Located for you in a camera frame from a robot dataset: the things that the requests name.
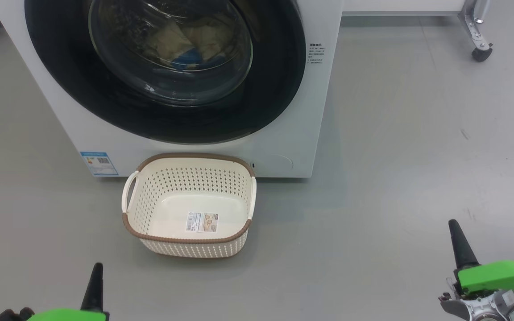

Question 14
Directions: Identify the blue energy label sticker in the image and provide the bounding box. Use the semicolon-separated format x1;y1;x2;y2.
80;151;119;177

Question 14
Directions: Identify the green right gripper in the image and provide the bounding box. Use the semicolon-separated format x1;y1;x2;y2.
448;219;514;296

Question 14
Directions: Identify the cream garment with blue patch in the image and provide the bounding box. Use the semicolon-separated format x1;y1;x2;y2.
150;18;235;70

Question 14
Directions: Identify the metal leg with caster wheel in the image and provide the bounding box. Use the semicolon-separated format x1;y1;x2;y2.
458;0;494;62

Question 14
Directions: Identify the white basket product label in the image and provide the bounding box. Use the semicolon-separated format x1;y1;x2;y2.
186;211;219;233

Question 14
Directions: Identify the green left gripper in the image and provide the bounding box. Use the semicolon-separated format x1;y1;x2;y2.
25;263;110;321

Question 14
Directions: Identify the black round glass washer door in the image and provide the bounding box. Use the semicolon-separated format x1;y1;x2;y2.
24;0;307;145

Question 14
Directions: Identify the white front-load washing machine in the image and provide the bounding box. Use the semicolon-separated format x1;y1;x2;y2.
0;0;344;179

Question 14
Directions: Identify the cream perforated laundry basket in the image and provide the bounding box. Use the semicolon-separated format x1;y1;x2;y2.
121;153;257;259

